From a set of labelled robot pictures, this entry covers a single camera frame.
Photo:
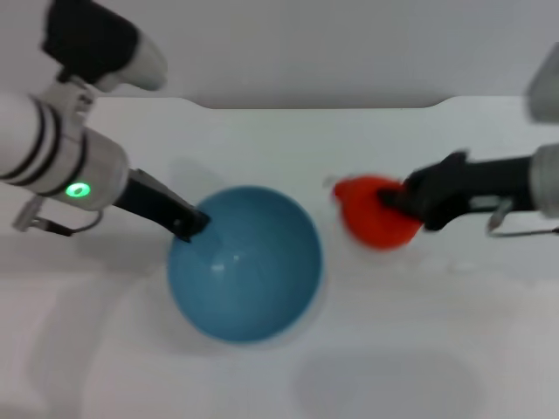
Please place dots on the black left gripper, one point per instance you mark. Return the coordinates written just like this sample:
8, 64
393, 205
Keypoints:
150, 201

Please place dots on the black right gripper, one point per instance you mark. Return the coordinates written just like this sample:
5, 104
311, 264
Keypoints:
458, 187

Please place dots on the orange toy fruit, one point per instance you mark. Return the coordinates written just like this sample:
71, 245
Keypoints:
367, 218

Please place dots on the blue ceramic bowl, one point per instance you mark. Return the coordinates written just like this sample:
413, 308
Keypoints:
249, 279

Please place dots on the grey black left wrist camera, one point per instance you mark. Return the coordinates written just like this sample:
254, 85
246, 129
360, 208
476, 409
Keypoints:
96, 43

